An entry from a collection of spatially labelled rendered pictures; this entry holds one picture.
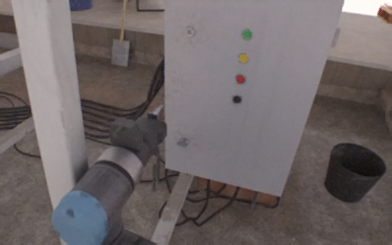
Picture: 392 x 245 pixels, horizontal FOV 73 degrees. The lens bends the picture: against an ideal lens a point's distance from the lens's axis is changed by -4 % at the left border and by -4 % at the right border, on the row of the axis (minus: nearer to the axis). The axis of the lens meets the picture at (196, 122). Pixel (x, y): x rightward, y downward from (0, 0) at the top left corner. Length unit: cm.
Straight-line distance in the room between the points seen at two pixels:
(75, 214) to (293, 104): 56
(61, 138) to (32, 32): 17
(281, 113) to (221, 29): 27
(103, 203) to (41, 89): 21
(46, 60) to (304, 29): 52
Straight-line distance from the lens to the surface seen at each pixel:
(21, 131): 209
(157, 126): 63
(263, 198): 176
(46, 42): 47
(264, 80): 72
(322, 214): 188
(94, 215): 45
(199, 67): 74
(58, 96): 48
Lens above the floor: 133
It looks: 34 degrees down
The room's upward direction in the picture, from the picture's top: 4 degrees clockwise
